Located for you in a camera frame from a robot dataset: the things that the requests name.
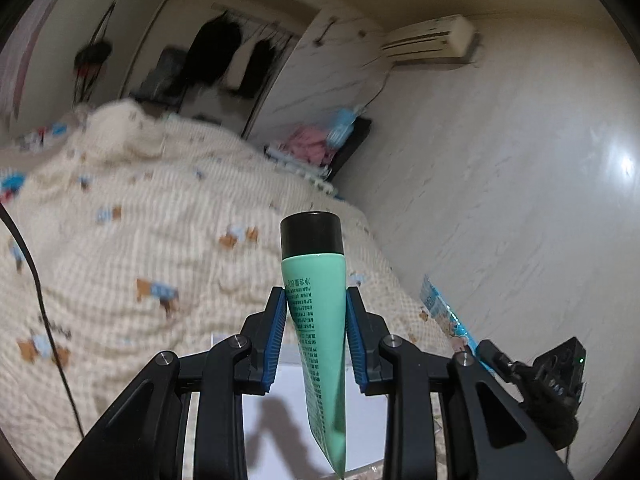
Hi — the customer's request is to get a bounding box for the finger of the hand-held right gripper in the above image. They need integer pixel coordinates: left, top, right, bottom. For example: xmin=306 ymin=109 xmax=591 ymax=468
xmin=477 ymin=340 xmax=518 ymax=378

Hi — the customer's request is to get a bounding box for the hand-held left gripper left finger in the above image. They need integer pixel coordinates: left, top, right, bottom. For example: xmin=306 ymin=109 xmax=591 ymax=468
xmin=54 ymin=286 xmax=290 ymax=480

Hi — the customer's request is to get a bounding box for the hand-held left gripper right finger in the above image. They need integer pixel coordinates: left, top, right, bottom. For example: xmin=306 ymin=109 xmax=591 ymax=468
xmin=346 ymin=286 xmax=576 ymax=480

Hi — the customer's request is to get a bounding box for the green tube with black cap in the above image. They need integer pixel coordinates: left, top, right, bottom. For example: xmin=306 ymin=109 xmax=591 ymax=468
xmin=280 ymin=212 xmax=349 ymax=476

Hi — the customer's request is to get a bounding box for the blue snack packet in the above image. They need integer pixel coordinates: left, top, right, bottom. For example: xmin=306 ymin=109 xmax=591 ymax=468
xmin=419 ymin=274 xmax=483 ymax=366

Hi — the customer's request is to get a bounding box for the white cardboard box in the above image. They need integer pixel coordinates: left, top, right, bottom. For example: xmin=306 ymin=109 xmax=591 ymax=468
xmin=182 ymin=332 xmax=391 ymax=476

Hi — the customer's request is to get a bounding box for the black stand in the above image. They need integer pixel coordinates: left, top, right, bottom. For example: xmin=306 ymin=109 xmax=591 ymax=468
xmin=324 ymin=116 xmax=374 ymax=182

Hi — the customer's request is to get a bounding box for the pink cloth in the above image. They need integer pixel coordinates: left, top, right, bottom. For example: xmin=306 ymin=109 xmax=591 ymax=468
xmin=281 ymin=126 xmax=342 ymax=167

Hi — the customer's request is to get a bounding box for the light blue tissue pack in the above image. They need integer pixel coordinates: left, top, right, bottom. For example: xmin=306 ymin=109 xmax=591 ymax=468
xmin=326 ymin=106 xmax=364 ymax=147

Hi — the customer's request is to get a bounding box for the short black garment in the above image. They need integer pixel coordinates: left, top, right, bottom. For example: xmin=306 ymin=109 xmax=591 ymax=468
xmin=241 ymin=39 xmax=275 ymax=100

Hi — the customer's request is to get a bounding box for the dark chair with clothes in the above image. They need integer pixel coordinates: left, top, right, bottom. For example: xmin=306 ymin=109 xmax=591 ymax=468
xmin=131 ymin=47 xmax=190 ymax=107

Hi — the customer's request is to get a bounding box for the long black coat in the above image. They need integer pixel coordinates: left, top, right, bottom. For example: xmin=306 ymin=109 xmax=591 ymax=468
xmin=181 ymin=14 xmax=244 ymax=92

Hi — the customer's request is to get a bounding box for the white air conditioner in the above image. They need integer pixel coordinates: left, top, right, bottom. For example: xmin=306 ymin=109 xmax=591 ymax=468
xmin=381 ymin=14 xmax=477 ymax=65

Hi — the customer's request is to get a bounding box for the black hanging bag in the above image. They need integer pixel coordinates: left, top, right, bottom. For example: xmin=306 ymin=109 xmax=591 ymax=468
xmin=74 ymin=41 xmax=114 ymax=77

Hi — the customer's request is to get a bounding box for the black cable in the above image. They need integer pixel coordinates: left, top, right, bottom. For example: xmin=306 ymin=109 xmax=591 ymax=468
xmin=0 ymin=204 xmax=87 ymax=439

